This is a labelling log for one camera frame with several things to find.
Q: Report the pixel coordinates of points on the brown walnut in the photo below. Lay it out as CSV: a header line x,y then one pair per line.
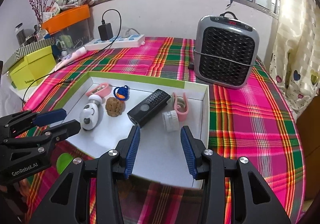
x,y
114,107
126,189

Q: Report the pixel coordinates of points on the white panda toy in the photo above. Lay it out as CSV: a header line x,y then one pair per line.
x,y
89,116

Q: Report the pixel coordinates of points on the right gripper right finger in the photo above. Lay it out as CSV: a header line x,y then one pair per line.
x,y
253,201

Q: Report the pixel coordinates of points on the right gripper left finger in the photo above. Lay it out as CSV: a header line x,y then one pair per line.
x,y
67,201

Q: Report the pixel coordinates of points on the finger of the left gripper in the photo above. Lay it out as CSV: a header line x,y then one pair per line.
x,y
18,123
51,135

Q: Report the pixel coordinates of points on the black rectangular device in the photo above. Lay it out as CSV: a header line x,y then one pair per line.
x,y
148,108

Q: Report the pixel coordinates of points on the heart pattern curtain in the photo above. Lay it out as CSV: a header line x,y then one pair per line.
x,y
294,64

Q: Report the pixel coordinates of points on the white round container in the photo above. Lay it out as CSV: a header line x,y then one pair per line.
x,y
170,121

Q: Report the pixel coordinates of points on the plaid pink bed cloth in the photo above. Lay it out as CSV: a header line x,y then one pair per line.
x,y
253,121

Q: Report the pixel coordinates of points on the white pink tube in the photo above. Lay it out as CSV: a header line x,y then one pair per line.
x,y
71,57

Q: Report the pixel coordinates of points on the grey black space heater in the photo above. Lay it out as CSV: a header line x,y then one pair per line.
x,y
225,50

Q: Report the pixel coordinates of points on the yellow green shoe box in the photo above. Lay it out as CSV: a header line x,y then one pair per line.
x,y
30,68

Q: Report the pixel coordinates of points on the white power strip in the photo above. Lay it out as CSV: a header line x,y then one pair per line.
x,y
132,41

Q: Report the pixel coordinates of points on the orange lid storage bin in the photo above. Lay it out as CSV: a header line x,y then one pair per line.
x,y
66,19

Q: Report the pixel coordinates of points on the black charger with cable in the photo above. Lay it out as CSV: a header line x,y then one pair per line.
x,y
104,33

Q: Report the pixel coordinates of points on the green top mushroom toy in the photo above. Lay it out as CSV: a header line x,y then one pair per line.
x,y
62,162

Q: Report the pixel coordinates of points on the pink clip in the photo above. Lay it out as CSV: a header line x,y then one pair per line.
x,y
102,90
180,105

